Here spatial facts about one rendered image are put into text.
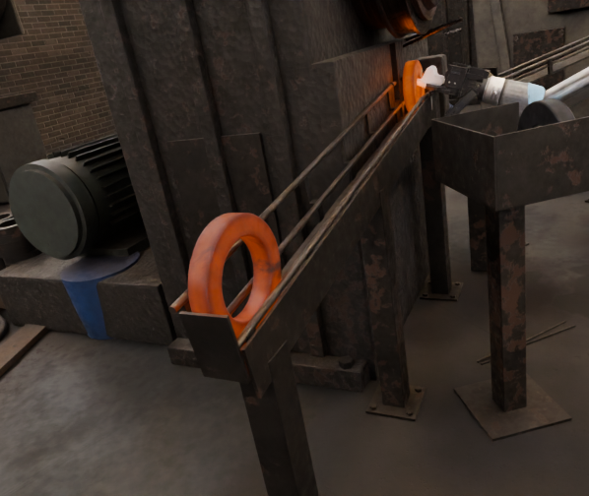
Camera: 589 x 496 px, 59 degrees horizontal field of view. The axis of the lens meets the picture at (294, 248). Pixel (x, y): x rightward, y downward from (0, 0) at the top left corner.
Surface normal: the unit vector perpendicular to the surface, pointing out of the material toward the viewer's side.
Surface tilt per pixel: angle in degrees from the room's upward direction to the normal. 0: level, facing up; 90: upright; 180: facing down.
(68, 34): 90
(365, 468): 0
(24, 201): 90
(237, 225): 90
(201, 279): 63
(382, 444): 0
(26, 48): 90
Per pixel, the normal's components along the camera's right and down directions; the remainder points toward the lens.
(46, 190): -0.42, 0.40
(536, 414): -0.17, -0.92
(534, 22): -0.62, 0.39
